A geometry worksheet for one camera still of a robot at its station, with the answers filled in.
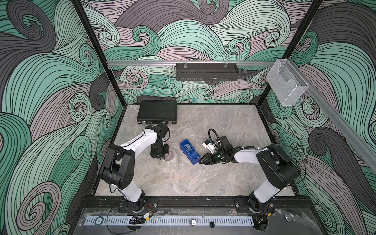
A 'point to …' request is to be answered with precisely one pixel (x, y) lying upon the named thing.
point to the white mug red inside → (171, 156)
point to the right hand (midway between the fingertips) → (200, 163)
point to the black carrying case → (157, 111)
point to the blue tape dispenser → (190, 152)
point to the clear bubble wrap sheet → (178, 162)
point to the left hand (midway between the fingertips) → (164, 156)
